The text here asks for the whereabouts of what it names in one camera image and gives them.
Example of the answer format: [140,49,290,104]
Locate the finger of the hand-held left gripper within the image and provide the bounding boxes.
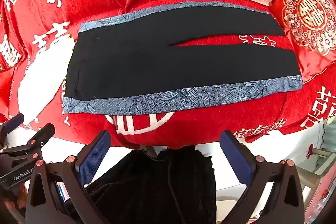
[0,113,25,138]
[0,123,55,174]

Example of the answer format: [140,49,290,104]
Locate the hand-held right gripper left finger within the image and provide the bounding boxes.
[25,130,112,224]

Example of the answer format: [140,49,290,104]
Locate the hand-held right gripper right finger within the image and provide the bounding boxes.
[220,130,305,224]

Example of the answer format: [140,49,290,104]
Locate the black pants with blue trim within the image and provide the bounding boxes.
[63,1,303,115]

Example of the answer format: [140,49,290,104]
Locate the person's left hand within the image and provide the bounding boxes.
[4,182,28,214]

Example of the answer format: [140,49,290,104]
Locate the white cloth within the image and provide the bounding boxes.
[20,34,77,121]

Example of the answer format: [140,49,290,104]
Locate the person's dark clothing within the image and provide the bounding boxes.
[63,147,217,224]

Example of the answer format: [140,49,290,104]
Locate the red pillow with gold embroidery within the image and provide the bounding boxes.
[269,0,336,83]

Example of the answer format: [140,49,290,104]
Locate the wooden furniture frame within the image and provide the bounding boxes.
[297,143,336,214]

